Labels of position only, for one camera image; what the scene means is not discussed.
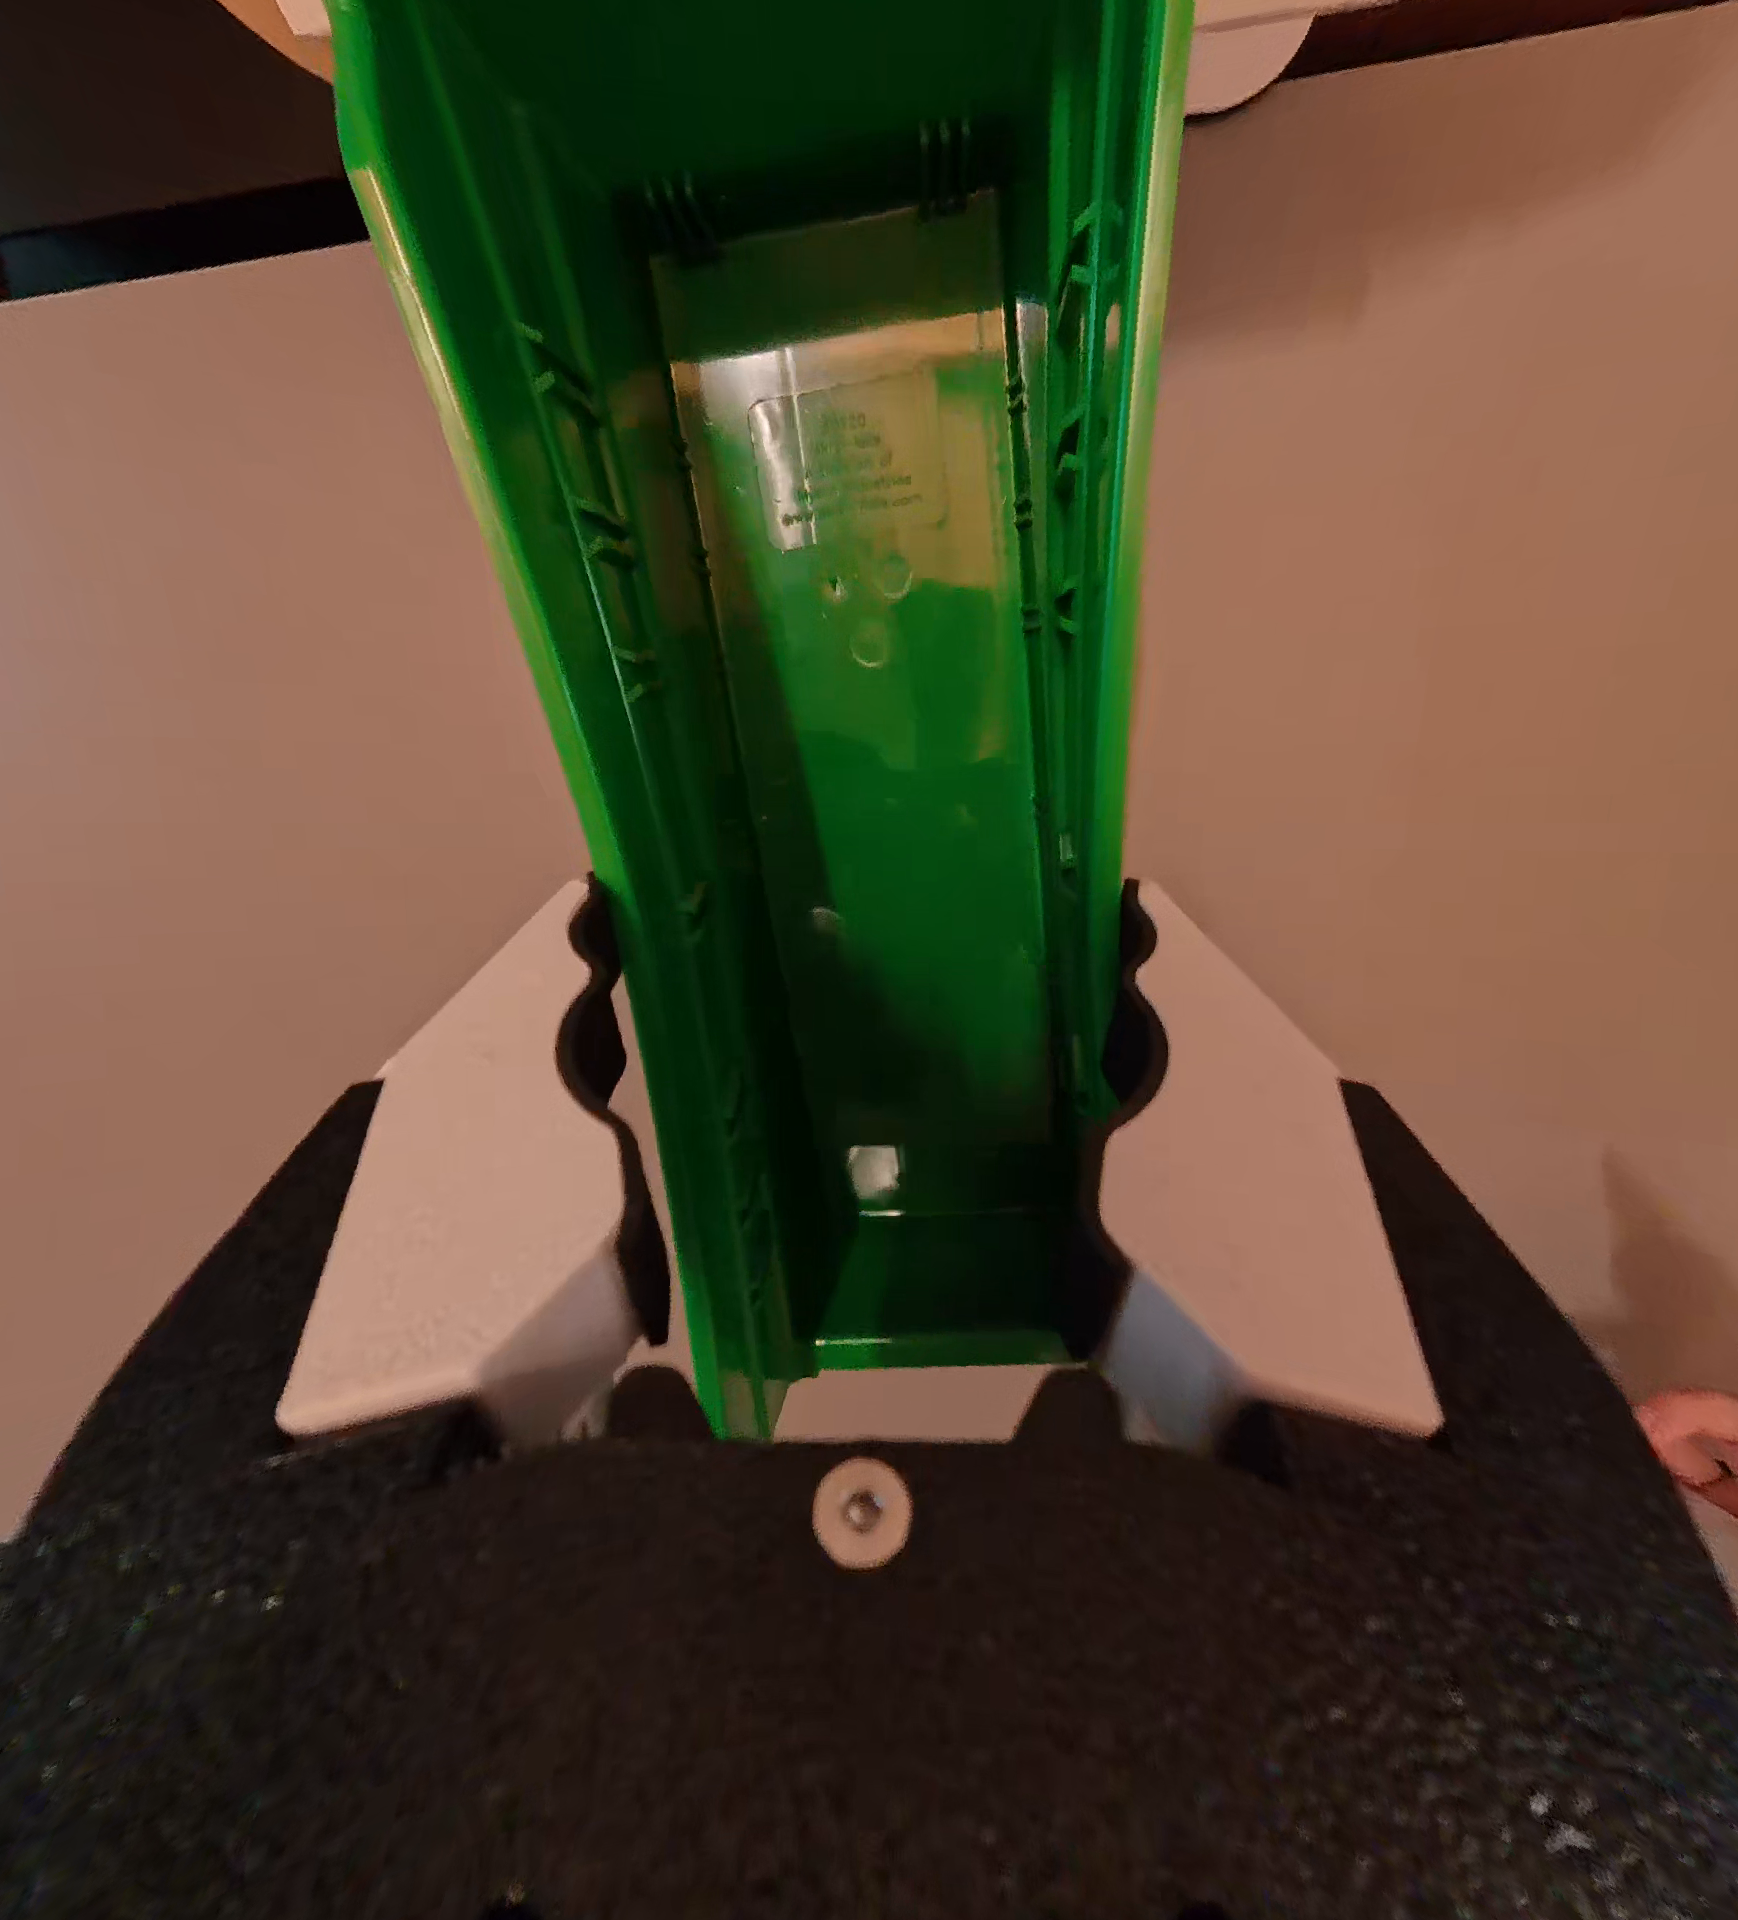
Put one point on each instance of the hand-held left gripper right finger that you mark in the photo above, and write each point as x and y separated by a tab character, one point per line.
1261	1229

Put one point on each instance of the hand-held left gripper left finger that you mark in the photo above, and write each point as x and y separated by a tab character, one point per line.
465	1229

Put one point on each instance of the green plastic bin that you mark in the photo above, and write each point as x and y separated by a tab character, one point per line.
884	750

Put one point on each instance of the grey desk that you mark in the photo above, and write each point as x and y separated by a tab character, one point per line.
209	750

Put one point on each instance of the white clipboard stand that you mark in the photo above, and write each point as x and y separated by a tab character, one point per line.
1244	52

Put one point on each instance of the instruction sheet on wooden board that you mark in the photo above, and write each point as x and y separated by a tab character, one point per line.
270	45

